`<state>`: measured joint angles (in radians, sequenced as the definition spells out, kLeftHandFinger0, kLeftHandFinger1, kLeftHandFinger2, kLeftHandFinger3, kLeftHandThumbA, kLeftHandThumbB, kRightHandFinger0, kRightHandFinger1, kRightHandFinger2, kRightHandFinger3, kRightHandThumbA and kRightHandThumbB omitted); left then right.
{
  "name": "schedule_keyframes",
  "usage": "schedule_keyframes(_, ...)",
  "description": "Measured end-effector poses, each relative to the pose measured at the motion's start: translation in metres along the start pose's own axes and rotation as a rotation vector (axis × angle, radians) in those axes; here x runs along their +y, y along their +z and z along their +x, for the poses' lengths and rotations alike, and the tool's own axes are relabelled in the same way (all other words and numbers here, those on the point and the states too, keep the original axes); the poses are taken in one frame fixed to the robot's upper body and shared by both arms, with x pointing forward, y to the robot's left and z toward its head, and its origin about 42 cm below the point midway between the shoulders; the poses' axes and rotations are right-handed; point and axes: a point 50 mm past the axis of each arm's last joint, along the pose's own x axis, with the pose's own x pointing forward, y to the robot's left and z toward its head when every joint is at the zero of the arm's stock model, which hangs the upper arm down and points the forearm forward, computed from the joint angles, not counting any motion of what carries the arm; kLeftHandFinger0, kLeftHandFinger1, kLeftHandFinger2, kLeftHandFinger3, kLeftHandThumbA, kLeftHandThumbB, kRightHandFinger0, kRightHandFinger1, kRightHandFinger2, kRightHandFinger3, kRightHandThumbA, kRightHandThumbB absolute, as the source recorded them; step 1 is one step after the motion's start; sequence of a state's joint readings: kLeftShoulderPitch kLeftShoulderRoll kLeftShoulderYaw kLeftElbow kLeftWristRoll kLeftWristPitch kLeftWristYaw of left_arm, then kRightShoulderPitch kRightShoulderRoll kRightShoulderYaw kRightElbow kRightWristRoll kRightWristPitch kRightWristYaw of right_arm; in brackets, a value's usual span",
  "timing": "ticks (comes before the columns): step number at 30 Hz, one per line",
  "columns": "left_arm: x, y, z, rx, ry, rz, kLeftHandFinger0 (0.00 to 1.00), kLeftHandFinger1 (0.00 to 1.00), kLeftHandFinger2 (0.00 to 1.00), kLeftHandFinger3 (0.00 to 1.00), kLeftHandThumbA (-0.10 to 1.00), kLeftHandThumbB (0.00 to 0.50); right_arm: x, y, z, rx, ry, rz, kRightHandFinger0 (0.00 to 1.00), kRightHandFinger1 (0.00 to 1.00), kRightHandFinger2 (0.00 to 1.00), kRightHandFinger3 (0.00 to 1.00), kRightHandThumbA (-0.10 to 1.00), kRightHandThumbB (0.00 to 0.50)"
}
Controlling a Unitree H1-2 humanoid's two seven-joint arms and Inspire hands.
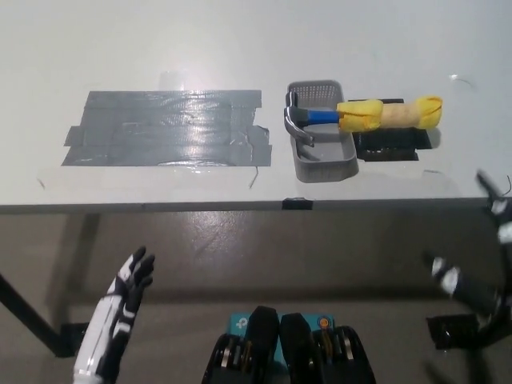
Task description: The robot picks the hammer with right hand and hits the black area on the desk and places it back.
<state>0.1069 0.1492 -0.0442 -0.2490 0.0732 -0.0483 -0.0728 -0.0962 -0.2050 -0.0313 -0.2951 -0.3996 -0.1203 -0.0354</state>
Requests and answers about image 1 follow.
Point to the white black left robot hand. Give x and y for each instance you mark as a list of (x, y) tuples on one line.
[(106, 332)]

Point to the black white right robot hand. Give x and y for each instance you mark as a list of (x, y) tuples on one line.
[(474, 294)]

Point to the hammer with yellow sponge grip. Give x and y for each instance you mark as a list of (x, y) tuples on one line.
[(360, 116)]

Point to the black table leg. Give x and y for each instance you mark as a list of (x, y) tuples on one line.
[(28, 312), (498, 332)]

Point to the long clear tape strip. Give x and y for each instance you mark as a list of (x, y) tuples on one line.
[(140, 176)]

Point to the black table clamp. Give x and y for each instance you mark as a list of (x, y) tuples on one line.
[(298, 204)]

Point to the grey perforated plastic basket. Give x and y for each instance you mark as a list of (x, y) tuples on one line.
[(326, 150)]

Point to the grey duct tape patch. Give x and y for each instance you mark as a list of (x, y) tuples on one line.
[(160, 128)]

